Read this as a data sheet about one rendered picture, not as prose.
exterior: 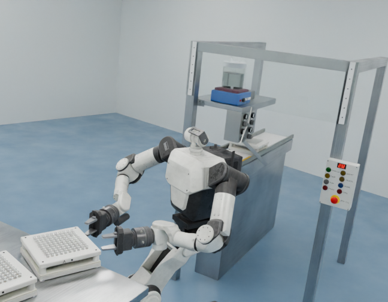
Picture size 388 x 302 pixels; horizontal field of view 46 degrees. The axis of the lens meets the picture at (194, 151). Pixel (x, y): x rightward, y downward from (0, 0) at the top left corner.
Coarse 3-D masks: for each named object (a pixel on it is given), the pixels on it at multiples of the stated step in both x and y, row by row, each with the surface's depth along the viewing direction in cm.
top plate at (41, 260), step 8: (48, 232) 194; (80, 232) 197; (24, 240) 186; (32, 240) 187; (88, 240) 191; (32, 248) 181; (80, 248) 184; (96, 248) 186; (32, 256) 177; (40, 256) 175; (56, 256) 176; (64, 256) 177; (72, 256) 178; (80, 256) 179; (88, 256) 181; (40, 264) 170; (48, 264) 172; (56, 264) 174
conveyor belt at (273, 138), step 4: (264, 132) 426; (256, 136) 410; (260, 136) 411; (264, 136) 413; (268, 136) 414; (272, 136) 416; (276, 136) 417; (280, 136) 419; (268, 140) 399; (272, 140) 401; (276, 140) 402; (268, 144) 385; (236, 152) 352; (240, 152) 353; (244, 156) 343
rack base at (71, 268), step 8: (24, 256) 186; (32, 264) 178; (64, 264) 180; (72, 264) 181; (80, 264) 181; (88, 264) 182; (96, 264) 185; (48, 272) 174; (56, 272) 175; (64, 272) 177; (72, 272) 179; (40, 280) 172
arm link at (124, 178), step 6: (126, 168) 237; (132, 168) 240; (120, 174) 238; (126, 174) 239; (132, 174) 240; (138, 174) 243; (120, 180) 234; (126, 180) 236; (132, 180) 242; (120, 186) 232; (126, 186) 234
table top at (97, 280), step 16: (0, 224) 212; (0, 240) 198; (16, 240) 200; (16, 256) 187; (32, 272) 178; (80, 272) 181; (96, 272) 182; (112, 272) 183; (48, 288) 168; (64, 288) 169; (80, 288) 170; (96, 288) 171; (112, 288) 172; (128, 288) 174; (144, 288) 175
